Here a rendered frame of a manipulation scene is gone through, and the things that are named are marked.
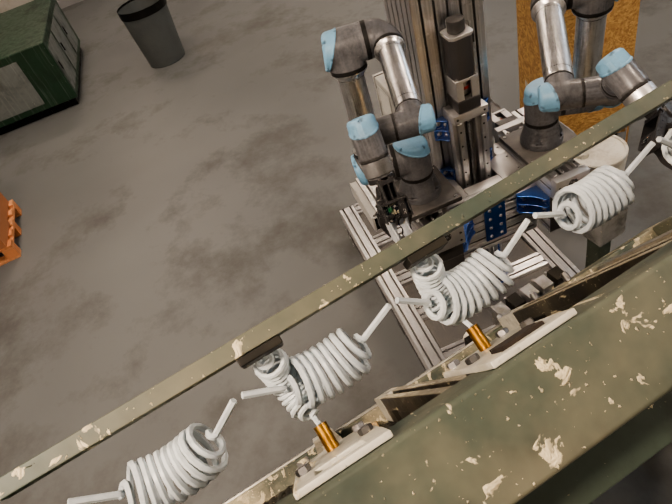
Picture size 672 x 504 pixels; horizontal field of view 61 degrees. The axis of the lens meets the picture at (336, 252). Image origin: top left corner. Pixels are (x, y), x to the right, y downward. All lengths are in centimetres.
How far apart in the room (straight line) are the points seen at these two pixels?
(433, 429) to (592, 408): 14
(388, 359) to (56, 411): 189
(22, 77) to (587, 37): 573
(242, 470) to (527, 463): 237
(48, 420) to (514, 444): 326
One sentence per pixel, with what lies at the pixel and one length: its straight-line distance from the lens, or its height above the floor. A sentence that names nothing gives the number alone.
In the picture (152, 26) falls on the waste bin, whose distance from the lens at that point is 660.
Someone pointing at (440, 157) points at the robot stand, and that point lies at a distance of 224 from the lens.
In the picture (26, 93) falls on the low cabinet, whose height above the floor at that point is 31.
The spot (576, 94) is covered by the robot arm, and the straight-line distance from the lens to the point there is 161.
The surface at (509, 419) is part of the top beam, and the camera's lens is 54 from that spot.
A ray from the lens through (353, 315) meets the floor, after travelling 312.
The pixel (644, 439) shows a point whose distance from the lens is 84.
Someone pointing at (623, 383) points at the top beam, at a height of 189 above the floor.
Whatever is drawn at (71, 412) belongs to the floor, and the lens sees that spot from 357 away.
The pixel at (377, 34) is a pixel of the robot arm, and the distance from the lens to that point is 178.
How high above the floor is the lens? 238
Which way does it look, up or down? 43 degrees down
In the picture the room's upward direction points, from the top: 20 degrees counter-clockwise
